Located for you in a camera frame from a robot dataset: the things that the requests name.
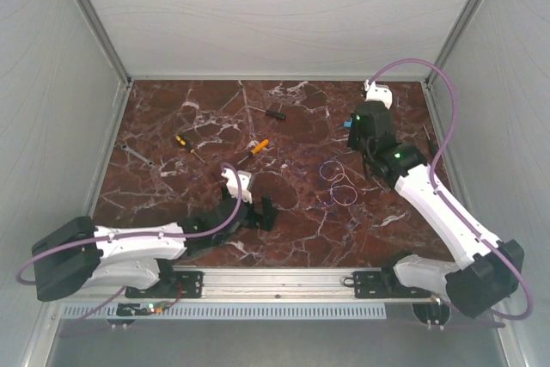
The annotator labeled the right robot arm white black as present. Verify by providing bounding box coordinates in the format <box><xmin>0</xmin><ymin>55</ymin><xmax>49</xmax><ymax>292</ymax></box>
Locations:
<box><xmin>347</xmin><ymin>101</ymin><xmax>524</xmax><ymax>318</ymax></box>

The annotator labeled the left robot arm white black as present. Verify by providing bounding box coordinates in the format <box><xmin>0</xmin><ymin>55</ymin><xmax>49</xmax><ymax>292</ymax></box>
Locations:
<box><xmin>31</xmin><ymin>190</ymin><xmax>278</xmax><ymax>303</ymax></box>

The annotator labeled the dark screwdriver right edge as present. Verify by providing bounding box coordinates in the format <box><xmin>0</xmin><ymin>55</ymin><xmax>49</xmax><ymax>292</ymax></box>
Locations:
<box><xmin>423</xmin><ymin>125</ymin><xmax>438</xmax><ymax>158</ymax></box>

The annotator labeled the yellow black small tool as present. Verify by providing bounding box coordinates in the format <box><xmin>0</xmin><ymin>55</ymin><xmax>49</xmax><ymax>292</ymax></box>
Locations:
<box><xmin>175</xmin><ymin>135</ymin><xmax>206</xmax><ymax>165</ymax></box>

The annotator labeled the small black screwdriver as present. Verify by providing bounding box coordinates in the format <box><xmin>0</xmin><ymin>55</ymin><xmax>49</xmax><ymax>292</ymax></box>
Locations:
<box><xmin>248</xmin><ymin>106</ymin><xmax>286</xmax><ymax>120</ymax></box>

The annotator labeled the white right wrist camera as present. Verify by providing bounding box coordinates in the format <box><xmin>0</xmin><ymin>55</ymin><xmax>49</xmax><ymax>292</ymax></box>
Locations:
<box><xmin>364</xmin><ymin>79</ymin><xmax>393</xmax><ymax>109</ymax></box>

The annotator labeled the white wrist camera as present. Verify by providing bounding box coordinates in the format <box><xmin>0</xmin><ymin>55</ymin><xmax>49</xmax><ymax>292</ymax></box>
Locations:
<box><xmin>364</xmin><ymin>79</ymin><xmax>393</xmax><ymax>109</ymax></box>
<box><xmin>221</xmin><ymin>164</ymin><xmax>253</xmax><ymax>204</ymax></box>

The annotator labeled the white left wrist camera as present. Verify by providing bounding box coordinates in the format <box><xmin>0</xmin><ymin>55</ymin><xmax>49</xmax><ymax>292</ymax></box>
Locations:
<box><xmin>221</xmin><ymin>164</ymin><xmax>253</xmax><ymax>204</ymax></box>

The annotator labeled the orange handled screwdriver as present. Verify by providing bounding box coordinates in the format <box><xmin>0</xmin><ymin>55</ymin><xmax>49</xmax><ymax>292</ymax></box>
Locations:
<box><xmin>237</xmin><ymin>139</ymin><xmax>269</xmax><ymax>165</ymax></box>

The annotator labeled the aluminium front rail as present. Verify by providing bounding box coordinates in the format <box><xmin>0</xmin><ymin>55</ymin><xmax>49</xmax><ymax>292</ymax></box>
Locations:
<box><xmin>46</xmin><ymin>266</ymin><xmax>512</xmax><ymax>304</ymax></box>

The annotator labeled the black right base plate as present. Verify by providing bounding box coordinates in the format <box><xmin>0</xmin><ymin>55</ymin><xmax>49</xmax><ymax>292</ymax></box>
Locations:
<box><xmin>351</xmin><ymin>269</ymin><xmax>431</xmax><ymax>300</ymax></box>

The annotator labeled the grey slotted cable duct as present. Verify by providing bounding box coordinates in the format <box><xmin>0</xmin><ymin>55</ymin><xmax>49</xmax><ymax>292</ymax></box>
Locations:
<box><xmin>59</xmin><ymin>302</ymin><xmax>388</xmax><ymax>321</ymax></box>

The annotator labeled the aluminium corner post right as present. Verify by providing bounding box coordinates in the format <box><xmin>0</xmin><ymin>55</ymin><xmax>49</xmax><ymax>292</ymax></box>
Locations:
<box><xmin>434</xmin><ymin>0</ymin><xmax>483</xmax><ymax>69</ymax></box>

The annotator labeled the aluminium corner post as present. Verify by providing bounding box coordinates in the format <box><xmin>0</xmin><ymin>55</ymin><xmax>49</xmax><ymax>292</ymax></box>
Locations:
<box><xmin>76</xmin><ymin>0</ymin><xmax>131</xmax><ymax>84</ymax></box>
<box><xmin>434</xmin><ymin>0</ymin><xmax>483</xmax><ymax>69</ymax></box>

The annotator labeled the aluminium corner post left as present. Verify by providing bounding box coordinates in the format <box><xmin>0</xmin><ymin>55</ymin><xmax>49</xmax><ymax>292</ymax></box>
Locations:
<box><xmin>76</xmin><ymin>0</ymin><xmax>131</xmax><ymax>84</ymax></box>

